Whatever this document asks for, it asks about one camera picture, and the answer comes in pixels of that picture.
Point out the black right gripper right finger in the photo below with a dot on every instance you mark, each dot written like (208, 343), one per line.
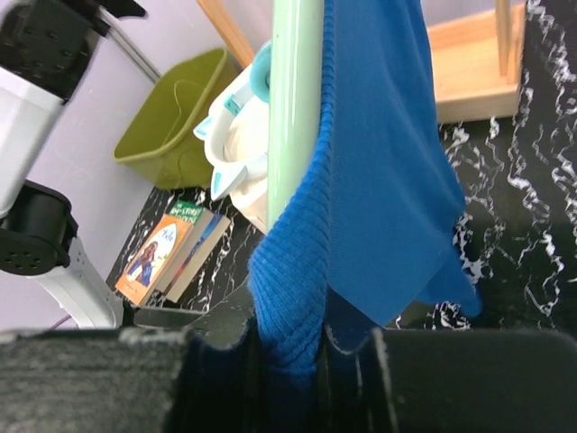
(450, 381)

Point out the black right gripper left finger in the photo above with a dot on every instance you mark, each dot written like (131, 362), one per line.
(127, 380)

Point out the blue tank top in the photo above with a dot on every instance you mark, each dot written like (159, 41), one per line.
(373, 217)

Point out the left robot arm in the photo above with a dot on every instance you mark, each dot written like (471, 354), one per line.
(46, 49)

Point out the orange Othello book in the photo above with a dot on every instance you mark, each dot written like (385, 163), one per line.
(144, 271)

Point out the green storey house book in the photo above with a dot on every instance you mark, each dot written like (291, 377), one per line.
(197, 219)

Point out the blue cover book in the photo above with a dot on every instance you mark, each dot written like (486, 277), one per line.
(209, 237)

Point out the black marble pattern mat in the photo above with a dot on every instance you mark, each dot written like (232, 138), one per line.
(517, 237)

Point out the olive green plastic bin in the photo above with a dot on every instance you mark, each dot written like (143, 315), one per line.
(159, 143)

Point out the white stacked storage box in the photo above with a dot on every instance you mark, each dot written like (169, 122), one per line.
(248, 136)

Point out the teal cat ear headphones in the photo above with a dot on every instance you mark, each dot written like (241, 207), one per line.
(252, 85)

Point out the wooden clothes rack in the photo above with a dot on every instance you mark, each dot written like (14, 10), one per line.
(478, 63)

